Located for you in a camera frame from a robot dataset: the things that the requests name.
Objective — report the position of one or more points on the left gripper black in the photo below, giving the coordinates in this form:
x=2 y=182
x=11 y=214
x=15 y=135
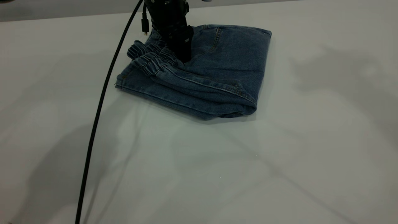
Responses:
x=168 y=15

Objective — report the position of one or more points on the blue denim shorts basketball print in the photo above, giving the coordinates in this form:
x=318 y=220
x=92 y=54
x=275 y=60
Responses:
x=211 y=71

